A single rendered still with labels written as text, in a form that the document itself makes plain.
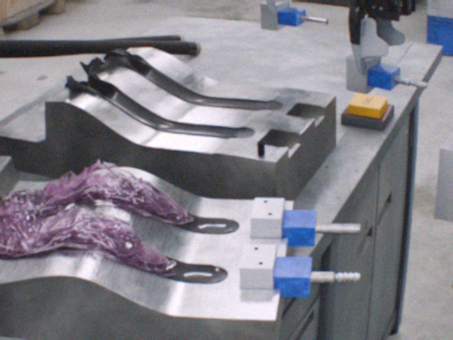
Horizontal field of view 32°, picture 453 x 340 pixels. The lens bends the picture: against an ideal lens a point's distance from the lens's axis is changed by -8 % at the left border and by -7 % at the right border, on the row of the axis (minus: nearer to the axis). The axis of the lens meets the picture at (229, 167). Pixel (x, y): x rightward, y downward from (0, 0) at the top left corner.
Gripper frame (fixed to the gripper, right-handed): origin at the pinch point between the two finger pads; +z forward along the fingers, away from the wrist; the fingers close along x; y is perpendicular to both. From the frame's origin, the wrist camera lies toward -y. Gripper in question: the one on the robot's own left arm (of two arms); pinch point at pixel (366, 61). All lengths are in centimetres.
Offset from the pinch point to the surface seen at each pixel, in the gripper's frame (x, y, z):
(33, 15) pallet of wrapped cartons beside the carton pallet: 227, -336, 86
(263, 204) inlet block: -36.4, 3.5, 6.9
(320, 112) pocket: -7.3, -4.4, 7.1
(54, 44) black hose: -4, -65, 5
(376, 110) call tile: 8.6, -2.0, 11.7
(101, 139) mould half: -31.6, -27.0, 6.9
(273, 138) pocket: -18.4, -6.2, 7.4
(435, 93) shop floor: 232, -70, 94
